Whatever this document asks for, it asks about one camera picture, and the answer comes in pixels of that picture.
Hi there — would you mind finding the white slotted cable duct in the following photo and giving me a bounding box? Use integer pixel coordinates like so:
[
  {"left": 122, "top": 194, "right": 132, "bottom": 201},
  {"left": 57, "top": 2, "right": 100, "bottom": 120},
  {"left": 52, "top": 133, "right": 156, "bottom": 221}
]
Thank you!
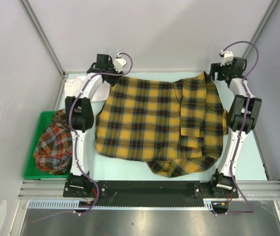
[{"left": 28, "top": 200, "right": 213, "bottom": 211}]

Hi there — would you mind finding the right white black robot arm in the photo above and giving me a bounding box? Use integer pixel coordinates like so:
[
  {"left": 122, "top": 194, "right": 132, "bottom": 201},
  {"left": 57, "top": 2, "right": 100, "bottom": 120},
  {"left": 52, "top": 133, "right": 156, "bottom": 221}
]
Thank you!
[{"left": 209, "top": 52, "right": 262, "bottom": 198}]

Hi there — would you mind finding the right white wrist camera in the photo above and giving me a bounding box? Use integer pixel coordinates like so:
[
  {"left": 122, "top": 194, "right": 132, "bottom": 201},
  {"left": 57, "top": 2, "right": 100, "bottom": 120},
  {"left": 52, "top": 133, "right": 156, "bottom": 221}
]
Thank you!
[{"left": 220, "top": 50, "right": 234, "bottom": 66}]

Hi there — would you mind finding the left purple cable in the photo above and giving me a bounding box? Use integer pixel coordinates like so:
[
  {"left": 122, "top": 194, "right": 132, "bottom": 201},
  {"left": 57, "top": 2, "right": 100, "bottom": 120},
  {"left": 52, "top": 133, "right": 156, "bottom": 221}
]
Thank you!
[{"left": 30, "top": 52, "right": 133, "bottom": 223}]

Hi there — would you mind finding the white folded shirt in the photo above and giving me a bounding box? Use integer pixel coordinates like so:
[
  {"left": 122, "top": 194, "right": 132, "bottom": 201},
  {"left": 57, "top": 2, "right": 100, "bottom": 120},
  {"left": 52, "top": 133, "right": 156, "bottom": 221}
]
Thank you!
[{"left": 64, "top": 73, "right": 111, "bottom": 103}]

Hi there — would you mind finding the yellow plaid long sleeve shirt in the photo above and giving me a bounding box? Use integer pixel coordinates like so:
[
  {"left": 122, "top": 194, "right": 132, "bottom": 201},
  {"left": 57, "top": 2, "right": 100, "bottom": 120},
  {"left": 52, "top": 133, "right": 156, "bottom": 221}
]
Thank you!
[{"left": 95, "top": 73, "right": 228, "bottom": 177}]

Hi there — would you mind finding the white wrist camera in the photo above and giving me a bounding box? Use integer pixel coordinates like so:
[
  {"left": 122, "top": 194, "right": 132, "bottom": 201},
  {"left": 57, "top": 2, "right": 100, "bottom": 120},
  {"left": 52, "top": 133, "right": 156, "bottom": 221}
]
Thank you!
[
  {"left": 113, "top": 53, "right": 127, "bottom": 72},
  {"left": 220, "top": 50, "right": 234, "bottom": 66}
]

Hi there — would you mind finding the red plaid crumpled shirt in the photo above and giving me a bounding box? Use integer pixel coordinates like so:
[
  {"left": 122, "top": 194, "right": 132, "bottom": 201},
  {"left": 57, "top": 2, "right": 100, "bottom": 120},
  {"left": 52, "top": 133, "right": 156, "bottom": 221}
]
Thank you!
[{"left": 33, "top": 109, "right": 73, "bottom": 175}]

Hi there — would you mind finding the right aluminium corner post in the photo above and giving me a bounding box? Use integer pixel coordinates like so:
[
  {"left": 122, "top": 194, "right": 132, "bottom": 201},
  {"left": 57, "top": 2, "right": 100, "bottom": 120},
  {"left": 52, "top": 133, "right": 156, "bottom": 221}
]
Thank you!
[{"left": 239, "top": 0, "right": 280, "bottom": 68}]

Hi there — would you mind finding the green plastic bin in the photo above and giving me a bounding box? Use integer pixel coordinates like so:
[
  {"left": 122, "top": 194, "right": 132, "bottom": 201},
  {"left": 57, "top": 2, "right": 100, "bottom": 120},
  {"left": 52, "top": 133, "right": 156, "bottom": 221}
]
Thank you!
[{"left": 23, "top": 110, "right": 72, "bottom": 180}]

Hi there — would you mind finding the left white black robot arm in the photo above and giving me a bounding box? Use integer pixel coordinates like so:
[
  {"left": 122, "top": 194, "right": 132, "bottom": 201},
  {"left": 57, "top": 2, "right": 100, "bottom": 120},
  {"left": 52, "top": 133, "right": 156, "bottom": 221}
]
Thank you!
[{"left": 64, "top": 54, "right": 127, "bottom": 197}]

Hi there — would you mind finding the aluminium front frame rail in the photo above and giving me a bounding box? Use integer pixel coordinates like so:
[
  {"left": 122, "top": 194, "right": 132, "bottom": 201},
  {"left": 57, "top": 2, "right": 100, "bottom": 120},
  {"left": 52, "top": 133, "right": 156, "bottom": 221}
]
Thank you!
[{"left": 18, "top": 179, "right": 280, "bottom": 201}]

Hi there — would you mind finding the left aluminium corner post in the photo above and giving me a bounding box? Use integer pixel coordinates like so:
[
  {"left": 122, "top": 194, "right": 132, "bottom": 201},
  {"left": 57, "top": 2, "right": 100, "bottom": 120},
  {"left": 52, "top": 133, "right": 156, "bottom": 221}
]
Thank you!
[{"left": 19, "top": 0, "right": 65, "bottom": 78}]

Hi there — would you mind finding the aluminium corner post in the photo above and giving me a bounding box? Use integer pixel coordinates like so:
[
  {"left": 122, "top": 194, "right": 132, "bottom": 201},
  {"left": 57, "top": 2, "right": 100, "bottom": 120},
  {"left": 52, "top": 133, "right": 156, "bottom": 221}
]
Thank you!
[
  {"left": 19, "top": 0, "right": 65, "bottom": 78},
  {"left": 239, "top": 0, "right": 280, "bottom": 68}
]

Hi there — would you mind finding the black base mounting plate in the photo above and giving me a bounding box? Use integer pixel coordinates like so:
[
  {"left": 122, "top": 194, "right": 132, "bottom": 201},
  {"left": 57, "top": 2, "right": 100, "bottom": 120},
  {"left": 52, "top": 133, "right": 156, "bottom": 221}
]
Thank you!
[{"left": 63, "top": 180, "right": 239, "bottom": 207}]

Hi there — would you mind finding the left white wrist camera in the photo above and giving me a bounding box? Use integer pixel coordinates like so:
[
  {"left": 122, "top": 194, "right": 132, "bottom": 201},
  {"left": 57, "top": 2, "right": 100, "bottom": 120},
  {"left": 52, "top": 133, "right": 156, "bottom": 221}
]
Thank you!
[{"left": 113, "top": 53, "right": 127, "bottom": 72}]

